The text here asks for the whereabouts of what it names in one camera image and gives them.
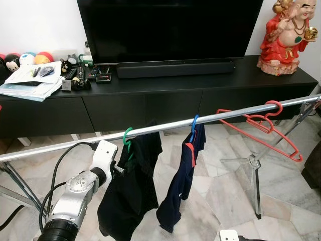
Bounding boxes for black polo shirt red collar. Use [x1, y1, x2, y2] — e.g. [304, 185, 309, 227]
[97, 128, 164, 241]

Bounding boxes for green plastic clothes hanger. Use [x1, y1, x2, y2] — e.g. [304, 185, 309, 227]
[123, 127, 137, 169]

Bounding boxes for blue plastic clothes hanger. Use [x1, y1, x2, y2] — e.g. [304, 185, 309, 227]
[190, 115, 200, 144]

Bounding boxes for red plastic clothes hanger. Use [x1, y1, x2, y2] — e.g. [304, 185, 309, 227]
[216, 100, 304, 162]

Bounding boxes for navy polo shirt white print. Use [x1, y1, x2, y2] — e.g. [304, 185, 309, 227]
[156, 122, 206, 233]

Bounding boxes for black low tv console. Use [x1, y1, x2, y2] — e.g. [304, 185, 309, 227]
[0, 54, 320, 139]

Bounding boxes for small black box device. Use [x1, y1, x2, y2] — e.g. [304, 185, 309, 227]
[95, 72, 114, 84]

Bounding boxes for black soundbar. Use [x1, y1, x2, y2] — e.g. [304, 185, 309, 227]
[115, 59, 236, 79]

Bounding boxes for silver metal clothes rack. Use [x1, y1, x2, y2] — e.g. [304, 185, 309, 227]
[0, 95, 321, 221]

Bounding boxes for small white bottle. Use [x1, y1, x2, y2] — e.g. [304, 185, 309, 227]
[80, 41, 93, 66]

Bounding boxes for stack of white papers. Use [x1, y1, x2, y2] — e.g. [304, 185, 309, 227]
[0, 61, 64, 102]

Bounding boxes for orange round plush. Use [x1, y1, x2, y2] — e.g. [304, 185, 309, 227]
[35, 50, 55, 65]

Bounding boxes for white blue round plush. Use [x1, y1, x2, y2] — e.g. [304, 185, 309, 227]
[19, 52, 37, 66]

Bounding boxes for black flat television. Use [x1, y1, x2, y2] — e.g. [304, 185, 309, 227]
[76, 0, 265, 64]

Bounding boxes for black mouse plush toy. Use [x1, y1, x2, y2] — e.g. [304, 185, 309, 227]
[0, 53, 21, 72]

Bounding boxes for red laughing buddha statue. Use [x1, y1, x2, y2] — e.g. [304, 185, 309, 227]
[257, 0, 319, 77]

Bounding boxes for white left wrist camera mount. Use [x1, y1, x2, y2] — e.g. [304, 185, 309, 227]
[92, 140, 119, 176]

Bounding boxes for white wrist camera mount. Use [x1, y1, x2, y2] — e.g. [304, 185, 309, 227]
[92, 140, 119, 176]
[219, 229, 240, 241]

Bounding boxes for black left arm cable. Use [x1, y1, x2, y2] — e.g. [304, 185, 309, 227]
[39, 141, 101, 232]

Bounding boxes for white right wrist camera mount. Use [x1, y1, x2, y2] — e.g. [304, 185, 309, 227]
[219, 229, 240, 241]

